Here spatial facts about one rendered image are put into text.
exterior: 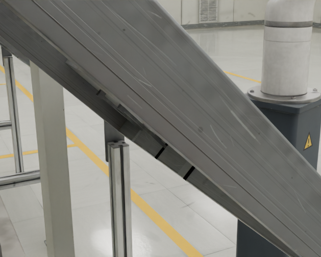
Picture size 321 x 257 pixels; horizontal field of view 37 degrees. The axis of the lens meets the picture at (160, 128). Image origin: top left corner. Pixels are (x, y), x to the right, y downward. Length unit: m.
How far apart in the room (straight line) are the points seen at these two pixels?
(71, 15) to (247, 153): 0.17
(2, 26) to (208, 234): 1.34
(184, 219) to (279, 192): 1.75
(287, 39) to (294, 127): 0.22
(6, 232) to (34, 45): 0.37
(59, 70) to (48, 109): 0.24
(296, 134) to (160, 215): 1.04
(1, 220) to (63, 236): 0.51
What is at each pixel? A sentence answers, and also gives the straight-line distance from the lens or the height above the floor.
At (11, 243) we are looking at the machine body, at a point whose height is 0.62.
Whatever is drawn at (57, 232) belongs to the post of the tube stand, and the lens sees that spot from 1.36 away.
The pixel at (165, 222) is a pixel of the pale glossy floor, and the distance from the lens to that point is 2.12.
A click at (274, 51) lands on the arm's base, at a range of 1.27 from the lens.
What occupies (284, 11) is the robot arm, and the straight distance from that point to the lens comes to 1.25.
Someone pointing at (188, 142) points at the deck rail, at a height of 0.90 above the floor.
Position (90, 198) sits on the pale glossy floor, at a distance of 2.36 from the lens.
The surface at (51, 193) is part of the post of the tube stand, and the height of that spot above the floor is 0.47.
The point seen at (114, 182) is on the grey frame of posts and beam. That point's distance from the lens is 1.14.
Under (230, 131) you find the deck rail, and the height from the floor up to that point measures 0.90.
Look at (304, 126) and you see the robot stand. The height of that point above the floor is 0.64.
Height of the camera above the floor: 1.01
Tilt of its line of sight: 18 degrees down
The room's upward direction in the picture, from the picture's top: 1 degrees counter-clockwise
